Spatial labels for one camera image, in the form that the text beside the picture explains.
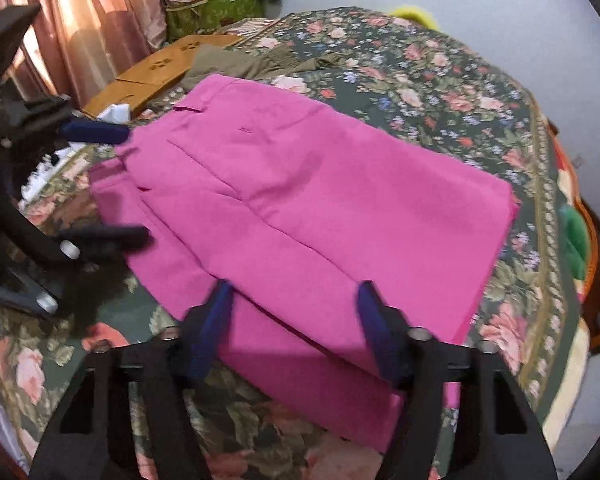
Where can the striped cloth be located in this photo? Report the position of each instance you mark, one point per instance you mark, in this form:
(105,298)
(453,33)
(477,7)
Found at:
(255,25)

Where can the pink pants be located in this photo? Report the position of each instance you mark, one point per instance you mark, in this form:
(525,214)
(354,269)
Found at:
(305,185)

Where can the olive pants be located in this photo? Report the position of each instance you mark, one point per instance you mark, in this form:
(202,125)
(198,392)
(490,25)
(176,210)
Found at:
(230,62)

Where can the crumpled white paper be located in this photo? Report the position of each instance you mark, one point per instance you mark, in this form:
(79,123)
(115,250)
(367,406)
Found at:
(115,112)

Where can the pink curtain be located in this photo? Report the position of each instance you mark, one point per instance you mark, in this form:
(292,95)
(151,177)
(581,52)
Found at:
(80,10)

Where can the floral blanket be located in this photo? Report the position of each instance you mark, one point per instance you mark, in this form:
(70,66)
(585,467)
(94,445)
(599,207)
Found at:
(430,85)

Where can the flat cardboard box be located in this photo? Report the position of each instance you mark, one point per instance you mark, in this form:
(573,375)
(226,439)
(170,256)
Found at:
(145,75)

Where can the yellow foam tube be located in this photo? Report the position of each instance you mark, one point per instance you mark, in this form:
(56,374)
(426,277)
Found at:
(415,11)

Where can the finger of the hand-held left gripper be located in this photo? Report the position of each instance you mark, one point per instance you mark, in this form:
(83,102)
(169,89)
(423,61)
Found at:
(95,133)
(105,238)

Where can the green storage bin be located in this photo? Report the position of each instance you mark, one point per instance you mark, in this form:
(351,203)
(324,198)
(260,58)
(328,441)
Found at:
(205,15)

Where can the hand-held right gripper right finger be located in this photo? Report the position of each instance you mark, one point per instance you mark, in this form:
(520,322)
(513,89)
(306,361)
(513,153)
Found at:
(375,330)

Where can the green and orange quilt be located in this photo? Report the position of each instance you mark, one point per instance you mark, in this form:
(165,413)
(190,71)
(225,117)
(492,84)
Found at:
(577,240)

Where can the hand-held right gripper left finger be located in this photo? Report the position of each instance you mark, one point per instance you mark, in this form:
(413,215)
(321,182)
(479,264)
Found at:
(212,325)

